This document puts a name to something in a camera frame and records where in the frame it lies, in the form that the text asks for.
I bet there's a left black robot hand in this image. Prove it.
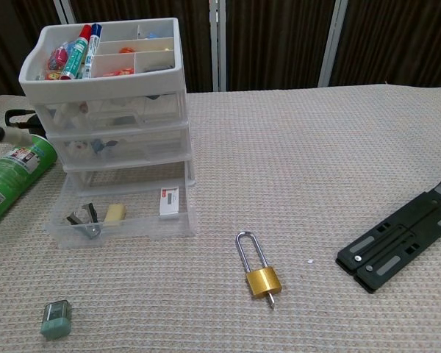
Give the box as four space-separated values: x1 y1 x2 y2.
0 124 33 147

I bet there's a translucent drawer with stationery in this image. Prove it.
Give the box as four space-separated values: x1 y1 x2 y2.
43 171 198 250

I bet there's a green pencil sharpener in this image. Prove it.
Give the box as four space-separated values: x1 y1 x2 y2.
40 299 74 341

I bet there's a translucent drawer with blue item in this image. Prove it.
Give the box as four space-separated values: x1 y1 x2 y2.
46 123 192 170

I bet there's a translucent drawer with white clutter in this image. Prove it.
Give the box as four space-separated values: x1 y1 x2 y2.
32 91 188 132

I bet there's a green cylindrical can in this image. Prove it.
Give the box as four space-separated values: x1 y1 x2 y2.
0 134 58 233

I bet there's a blue clip item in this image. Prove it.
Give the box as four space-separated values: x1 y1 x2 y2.
90 138 118 152

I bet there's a red candy packet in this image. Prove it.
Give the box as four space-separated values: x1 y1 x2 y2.
47 42 70 71

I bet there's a red cap whiteboard marker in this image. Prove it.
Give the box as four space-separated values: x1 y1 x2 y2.
58 24 93 80

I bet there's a black staple remover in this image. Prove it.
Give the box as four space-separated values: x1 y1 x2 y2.
65 202 103 240

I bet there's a blue cap whiteboard marker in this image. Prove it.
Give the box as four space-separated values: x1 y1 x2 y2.
81 24 103 79

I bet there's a yellow eraser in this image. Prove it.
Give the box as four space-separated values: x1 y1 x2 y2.
103 204 128 226

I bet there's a white staple box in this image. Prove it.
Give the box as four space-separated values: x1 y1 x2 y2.
158 186 181 221

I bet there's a beige waffle tablecloth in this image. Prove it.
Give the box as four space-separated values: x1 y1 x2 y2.
0 83 441 353

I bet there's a brass long shackle padlock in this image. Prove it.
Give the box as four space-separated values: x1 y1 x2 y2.
235 230 282 301

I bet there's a black folding stand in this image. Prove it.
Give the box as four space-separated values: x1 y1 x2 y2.
335 179 441 294

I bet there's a black strap bag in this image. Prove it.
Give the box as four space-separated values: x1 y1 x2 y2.
4 109 45 137

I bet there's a white plastic drawer organizer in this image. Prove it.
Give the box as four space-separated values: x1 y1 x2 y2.
18 17 198 196

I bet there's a white screen frame post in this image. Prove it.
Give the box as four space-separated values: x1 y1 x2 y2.
208 0 227 92
318 0 350 88
53 0 76 21

